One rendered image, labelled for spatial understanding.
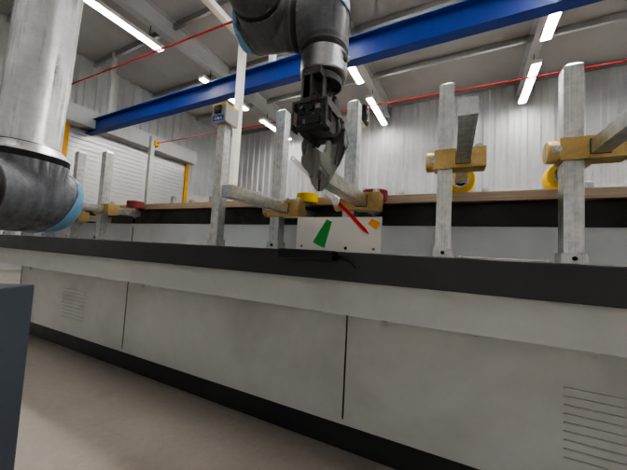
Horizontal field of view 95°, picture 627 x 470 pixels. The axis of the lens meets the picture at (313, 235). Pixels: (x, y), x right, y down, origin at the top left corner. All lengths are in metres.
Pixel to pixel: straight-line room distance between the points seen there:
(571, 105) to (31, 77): 1.15
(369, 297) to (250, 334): 0.63
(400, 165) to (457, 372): 7.64
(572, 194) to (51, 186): 1.12
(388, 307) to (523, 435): 0.51
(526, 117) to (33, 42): 8.48
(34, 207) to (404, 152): 8.20
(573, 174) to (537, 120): 7.85
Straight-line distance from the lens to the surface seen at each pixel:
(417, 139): 8.63
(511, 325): 0.82
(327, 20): 0.64
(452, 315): 0.81
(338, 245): 0.82
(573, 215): 0.82
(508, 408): 1.08
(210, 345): 1.46
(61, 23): 0.96
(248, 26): 0.66
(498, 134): 8.50
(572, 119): 0.87
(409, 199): 0.99
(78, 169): 1.96
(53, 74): 0.92
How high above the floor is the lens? 0.70
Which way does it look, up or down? 3 degrees up
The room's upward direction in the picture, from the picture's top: 3 degrees clockwise
